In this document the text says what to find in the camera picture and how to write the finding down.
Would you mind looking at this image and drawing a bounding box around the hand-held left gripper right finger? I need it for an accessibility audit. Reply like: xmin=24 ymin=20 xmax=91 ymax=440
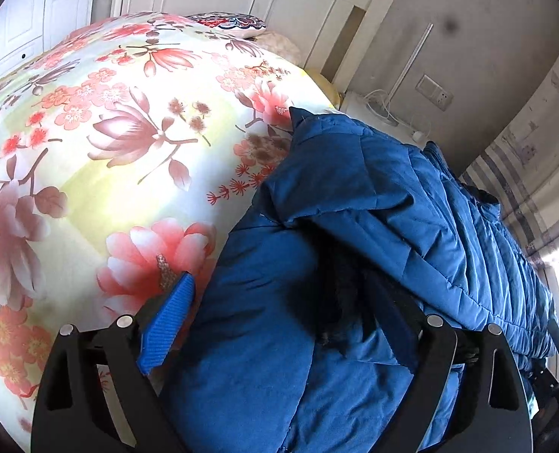
xmin=364 ymin=274 xmax=532 ymax=453

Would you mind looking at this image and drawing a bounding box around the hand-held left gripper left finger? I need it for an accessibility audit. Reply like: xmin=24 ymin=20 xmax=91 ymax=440
xmin=32 ymin=271 xmax=198 ymax=453

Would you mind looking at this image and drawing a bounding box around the blue quilted jacket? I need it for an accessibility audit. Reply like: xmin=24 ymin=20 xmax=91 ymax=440
xmin=164 ymin=106 xmax=558 ymax=453

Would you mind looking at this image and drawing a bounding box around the floral bed sheet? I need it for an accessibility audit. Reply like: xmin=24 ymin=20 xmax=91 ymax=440
xmin=0 ymin=12 xmax=341 ymax=439

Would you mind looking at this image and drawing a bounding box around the striped curtain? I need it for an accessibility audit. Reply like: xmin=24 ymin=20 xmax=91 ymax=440
xmin=459 ymin=57 xmax=559 ymax=265

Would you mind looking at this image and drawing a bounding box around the white nightstand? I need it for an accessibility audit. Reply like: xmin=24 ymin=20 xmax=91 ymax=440
xmin=341 ymin=92 xmax=431 ymax=147

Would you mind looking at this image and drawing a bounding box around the yellow pillow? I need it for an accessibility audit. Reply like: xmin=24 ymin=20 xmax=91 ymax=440
xmin=308 ymin=71 xmax=345 ymax=110

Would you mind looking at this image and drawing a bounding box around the pale round cushion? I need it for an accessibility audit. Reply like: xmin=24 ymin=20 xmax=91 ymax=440
xmin=256 ymin=31 xmax=305 ymax=68

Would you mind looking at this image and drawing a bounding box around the patterned pillow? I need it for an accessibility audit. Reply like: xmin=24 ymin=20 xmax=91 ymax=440
xmin=185 ymin=12 xmax=267 ymax=39

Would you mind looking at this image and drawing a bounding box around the white cable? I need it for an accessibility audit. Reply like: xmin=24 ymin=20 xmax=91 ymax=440
xmin=364 ymin=89 xmax=432 ymax=139

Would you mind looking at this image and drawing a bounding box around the wall socket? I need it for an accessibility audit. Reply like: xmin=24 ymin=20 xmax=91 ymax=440
xmin=415 ymin=74 xmax=454 ymax=111

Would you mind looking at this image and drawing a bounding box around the white wall conduit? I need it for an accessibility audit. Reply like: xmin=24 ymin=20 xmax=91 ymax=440
xmin=387 ymin=23 xmax=434 ymax=109

